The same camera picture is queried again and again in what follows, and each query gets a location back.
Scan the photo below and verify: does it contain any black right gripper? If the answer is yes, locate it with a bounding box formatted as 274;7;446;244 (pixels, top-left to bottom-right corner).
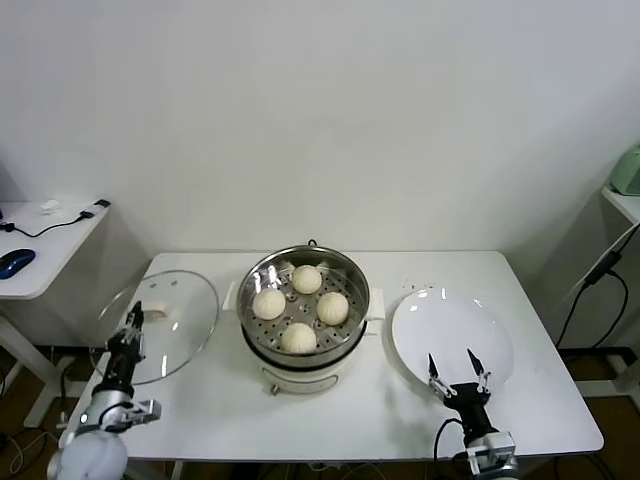
427;348;495;440

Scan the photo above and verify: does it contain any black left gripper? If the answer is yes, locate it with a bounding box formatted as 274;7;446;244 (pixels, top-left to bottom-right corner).
101;300;147;388

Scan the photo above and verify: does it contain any round glass pot lid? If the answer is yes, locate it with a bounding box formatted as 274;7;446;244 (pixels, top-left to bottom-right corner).
89;268;220;386

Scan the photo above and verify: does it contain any white steamed baozi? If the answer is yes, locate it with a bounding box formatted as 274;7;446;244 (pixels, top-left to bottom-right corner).
316;292;350;325
251;290;287;321
291;264;323;295
279;322;318;355

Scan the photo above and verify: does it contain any perforated steel steamer basket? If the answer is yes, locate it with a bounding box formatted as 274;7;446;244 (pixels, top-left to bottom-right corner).
236;245;371;369

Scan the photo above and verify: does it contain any round white plate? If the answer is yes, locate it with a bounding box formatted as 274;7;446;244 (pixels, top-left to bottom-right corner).
391;288;515;400

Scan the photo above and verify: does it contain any white side desk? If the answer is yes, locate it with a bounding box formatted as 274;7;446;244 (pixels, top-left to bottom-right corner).
0;199;111;431
552;185;640;311

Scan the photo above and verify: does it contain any white rectangular table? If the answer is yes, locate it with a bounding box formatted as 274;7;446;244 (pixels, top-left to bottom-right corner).
58;250;605;462

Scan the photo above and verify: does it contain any blue computer mouse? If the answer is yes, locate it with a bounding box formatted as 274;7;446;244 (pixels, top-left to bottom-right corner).
0;248;37;280

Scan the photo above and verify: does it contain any white electric cooker base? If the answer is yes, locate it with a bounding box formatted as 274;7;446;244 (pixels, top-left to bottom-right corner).
222;280;386;397

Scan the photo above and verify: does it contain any mint green appliance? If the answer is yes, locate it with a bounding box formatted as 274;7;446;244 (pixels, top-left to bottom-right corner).
608;142;640;196

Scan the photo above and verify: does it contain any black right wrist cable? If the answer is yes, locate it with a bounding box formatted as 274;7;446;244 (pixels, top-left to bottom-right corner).
433;418;469;461

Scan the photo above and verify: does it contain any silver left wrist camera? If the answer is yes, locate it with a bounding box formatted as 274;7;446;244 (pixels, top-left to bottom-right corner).
122;398;163;424

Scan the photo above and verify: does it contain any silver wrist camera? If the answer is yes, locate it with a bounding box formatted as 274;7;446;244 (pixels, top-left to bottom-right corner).
122;398;163;424
474;442;519;474

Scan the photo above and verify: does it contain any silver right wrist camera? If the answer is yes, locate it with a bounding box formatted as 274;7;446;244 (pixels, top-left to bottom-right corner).
474;442;519;474

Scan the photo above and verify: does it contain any black desk cable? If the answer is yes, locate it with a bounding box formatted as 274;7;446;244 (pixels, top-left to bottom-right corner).
0;211;96;240

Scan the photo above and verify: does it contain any black power adapter cable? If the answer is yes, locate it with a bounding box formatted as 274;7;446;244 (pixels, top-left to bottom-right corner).
554;249;629;351

